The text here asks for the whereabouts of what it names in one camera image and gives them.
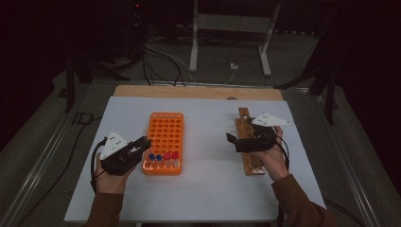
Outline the left hand-held gripper black cable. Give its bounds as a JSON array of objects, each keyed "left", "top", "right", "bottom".
[{"left": 90, "top": 136, "right": 108, "bottom": 193}]

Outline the hand-held gripper black cable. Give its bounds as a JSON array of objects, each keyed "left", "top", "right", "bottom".
[
  {"left": 90, "top": 136, "right": 108, "bottom": 193},
  {"left": 273, "top": 133, "right": 290, "bottom": 171}
]

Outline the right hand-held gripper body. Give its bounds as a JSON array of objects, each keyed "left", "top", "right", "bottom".
[{"left": 235, "top": 113, "right": 291, "bottom": 154}]

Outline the right hand-held gripper black cable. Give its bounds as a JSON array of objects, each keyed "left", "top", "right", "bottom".
[{"left": 273, "top": 133, "right": 290, "bottom": 171}]

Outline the dark equipment with red light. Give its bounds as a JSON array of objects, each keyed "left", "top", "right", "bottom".
[{"left": 125, "top": 0, "right": 147, "bottom": 65}]

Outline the dark stand with legs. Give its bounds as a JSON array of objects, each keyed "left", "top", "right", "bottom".
[{"left": 273, "top": 31, "right": 340, "bottom": 126}]

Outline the person's left hand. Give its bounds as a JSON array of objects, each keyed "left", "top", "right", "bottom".
[{"left": 94, "top": 153, "right": 131, "bottom": 195}]

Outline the person's right hand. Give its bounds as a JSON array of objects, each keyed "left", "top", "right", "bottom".
[{"left": 253, "top": 126, "right": 289, "bottom": 183}]

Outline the black floor cables bundle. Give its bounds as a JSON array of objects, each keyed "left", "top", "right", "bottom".
[{"left": 141, "top": 42, "right": 187, "bottom": 87}]

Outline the white floor cable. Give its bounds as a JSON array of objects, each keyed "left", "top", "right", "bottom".
[{"left": 146, "top": 37, "right": 197, "bottom": 83}]

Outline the long black floor cable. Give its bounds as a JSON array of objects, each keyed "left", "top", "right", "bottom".
[{"left": 17, "top": 116, "right": 102, "bottom": 227}]

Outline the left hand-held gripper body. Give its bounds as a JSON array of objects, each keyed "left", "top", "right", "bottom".
[{"left": 99, "top": 131, "right": 143, "bottom": 176}]

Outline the white board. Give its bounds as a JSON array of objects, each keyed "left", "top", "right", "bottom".
[{"left": 63, "top": 96, "right": 330, "bottom": 223}]

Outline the black tripod stand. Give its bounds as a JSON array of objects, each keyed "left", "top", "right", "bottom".
[{"left": 64, "top": 46, "right": 131, "bottom": 114}]

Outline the wooden tube rack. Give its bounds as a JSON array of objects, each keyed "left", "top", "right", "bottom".
[{"left": 235, "top": 107, "right": 267, "bottom": 176}]

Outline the orange plastic tube rack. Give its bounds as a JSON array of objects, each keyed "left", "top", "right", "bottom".
[{"left": 141, "top": 112, "right": 184, "bottom": 176}]

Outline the thin black floor cable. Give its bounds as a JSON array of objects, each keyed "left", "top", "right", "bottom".
[{"left": 323, "top": 198, "right": 364, "bottom": 227}]

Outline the wooden board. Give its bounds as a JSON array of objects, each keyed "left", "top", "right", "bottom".
[{"left": 113, "top": 84, "right": 284, "bottom": 101}]

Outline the grey metal stand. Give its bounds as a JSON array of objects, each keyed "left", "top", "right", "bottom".
[{"left": 188, "top": 0, "right": 282, "bottom": 78}]

